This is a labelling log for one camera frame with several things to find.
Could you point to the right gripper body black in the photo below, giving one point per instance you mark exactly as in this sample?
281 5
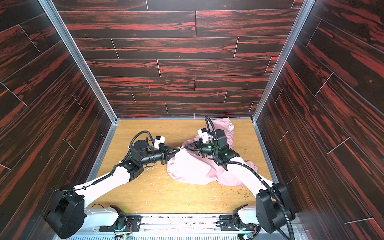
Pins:
197 148

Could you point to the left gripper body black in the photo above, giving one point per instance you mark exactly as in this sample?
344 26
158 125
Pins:
163 154

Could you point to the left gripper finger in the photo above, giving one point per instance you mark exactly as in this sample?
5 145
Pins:
169 156
171 149

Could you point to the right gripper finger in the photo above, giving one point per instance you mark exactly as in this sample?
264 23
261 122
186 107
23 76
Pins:
190 146
192 151

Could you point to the pink zip jacket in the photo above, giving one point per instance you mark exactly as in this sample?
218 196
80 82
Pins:
187 167

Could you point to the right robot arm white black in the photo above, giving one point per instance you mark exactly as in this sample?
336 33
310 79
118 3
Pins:
273 210

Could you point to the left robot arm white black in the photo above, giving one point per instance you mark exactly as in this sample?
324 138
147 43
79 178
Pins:
68 209

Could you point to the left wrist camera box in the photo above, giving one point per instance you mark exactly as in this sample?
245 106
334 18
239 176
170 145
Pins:
157 141

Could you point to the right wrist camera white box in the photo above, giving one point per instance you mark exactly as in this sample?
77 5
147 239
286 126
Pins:
205 135

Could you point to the aluminium front rail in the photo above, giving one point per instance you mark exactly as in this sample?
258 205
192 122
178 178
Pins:
178 227

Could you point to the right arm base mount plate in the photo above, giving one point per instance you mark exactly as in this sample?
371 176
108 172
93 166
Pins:
233 223

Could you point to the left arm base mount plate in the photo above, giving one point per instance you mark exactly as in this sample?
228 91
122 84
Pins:
127 223

